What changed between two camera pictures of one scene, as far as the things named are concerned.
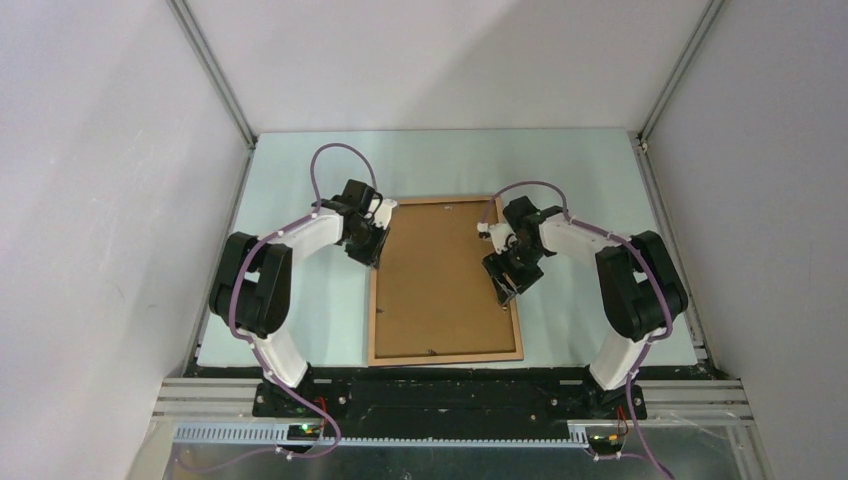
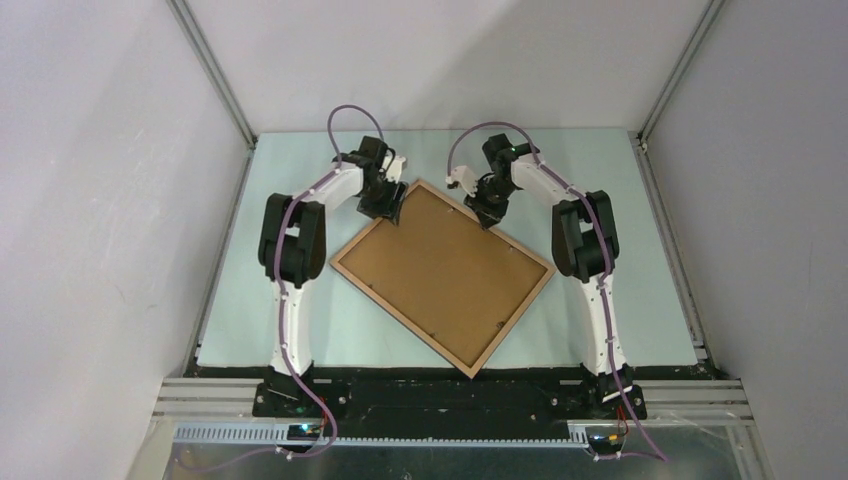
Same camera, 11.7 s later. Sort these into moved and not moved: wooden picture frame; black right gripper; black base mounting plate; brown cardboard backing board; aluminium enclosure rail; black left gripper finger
Moved: wooden picture frame; brown cardboard backing board; black right gripper; black left gripper finger
Not moved: aluminium enclosure rail; black base mounting plate
